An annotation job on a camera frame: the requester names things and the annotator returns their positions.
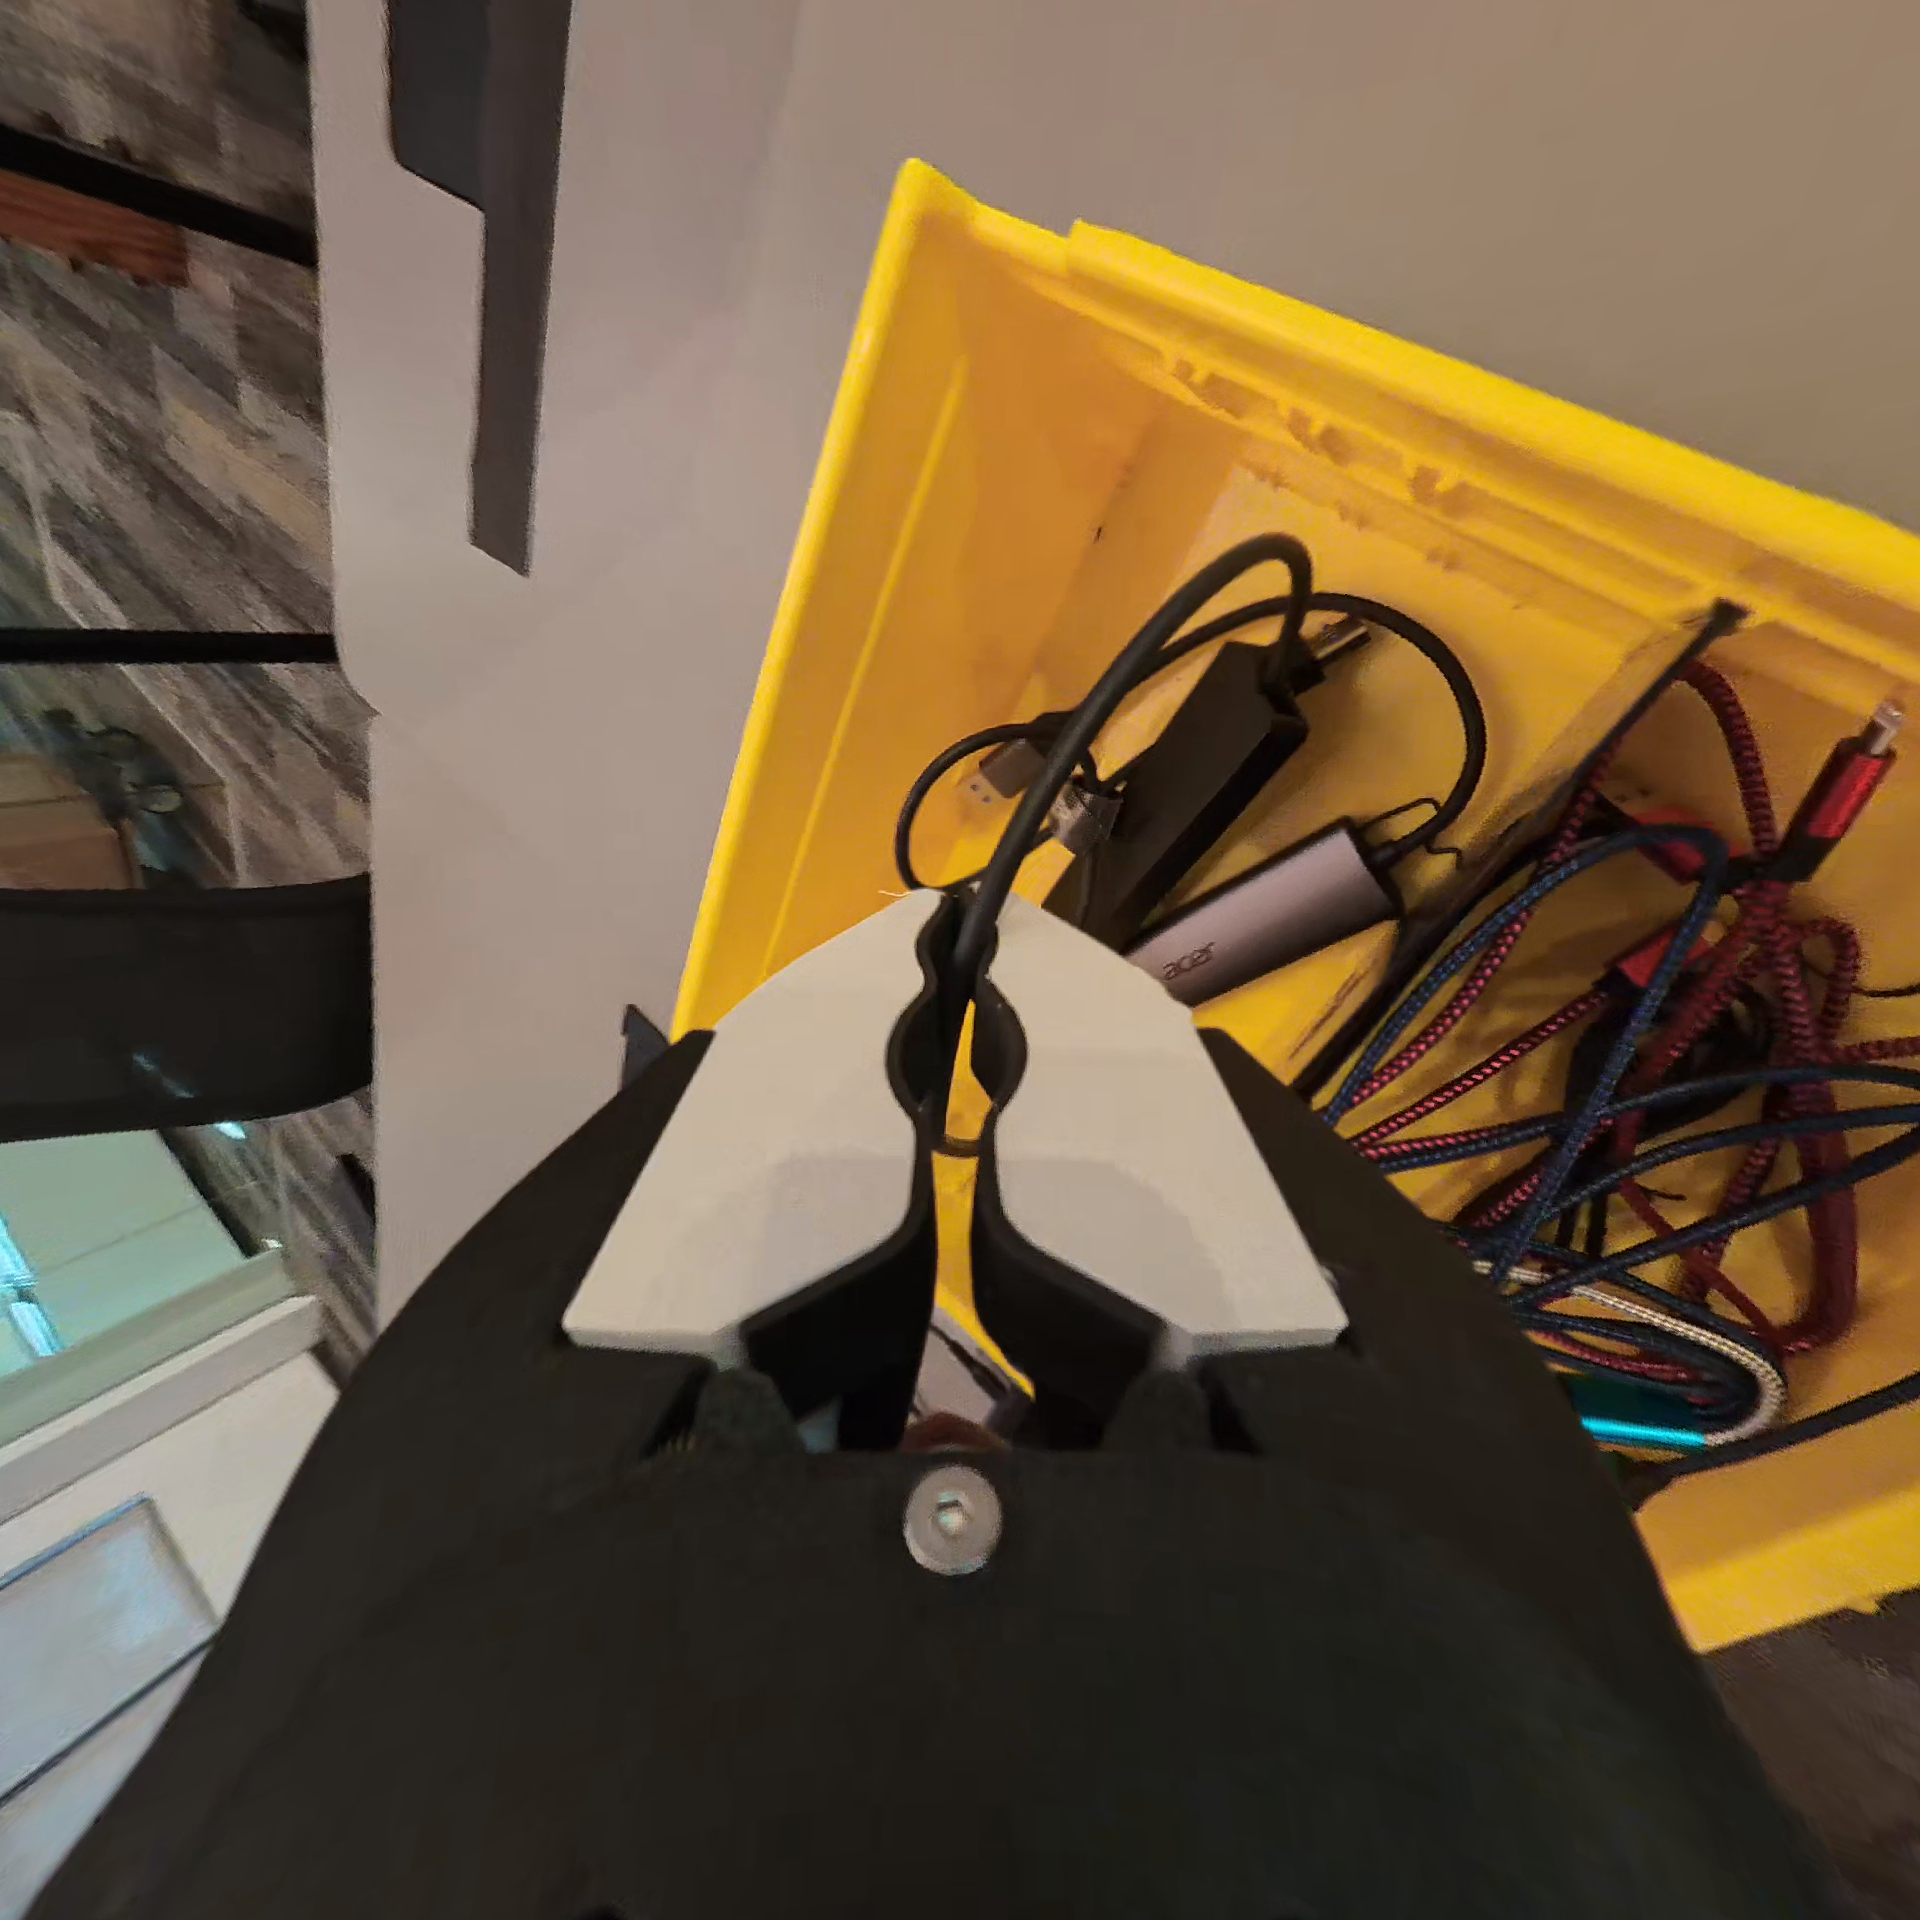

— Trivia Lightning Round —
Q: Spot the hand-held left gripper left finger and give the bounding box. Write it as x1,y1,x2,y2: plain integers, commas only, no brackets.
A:
561,893,968,1368

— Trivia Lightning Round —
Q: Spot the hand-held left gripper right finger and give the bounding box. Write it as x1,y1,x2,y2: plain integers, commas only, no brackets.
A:
978,893,1352,1376

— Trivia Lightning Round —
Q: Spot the black usb hub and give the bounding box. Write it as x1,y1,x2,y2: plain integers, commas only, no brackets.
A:
1050,635,1321,931

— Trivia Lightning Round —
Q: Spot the blue braided usb cable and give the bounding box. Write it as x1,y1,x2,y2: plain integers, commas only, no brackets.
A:
1320,834,1920,1338

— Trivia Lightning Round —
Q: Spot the dark grey hub cable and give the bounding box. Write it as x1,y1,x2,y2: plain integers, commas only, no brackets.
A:
893,533,1489,1165

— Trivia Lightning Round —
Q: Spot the yellow plastic bin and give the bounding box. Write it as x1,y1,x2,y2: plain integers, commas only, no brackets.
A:
666,156,1920,1651

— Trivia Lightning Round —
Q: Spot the black bin divider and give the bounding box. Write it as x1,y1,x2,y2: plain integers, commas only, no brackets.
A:
1305,593,1752,1103

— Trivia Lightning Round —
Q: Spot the white braided cable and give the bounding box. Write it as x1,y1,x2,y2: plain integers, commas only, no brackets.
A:
1524,1270,1794,1387

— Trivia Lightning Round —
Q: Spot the dark red braided cable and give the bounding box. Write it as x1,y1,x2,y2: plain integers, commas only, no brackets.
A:
1606,654,1920,1358

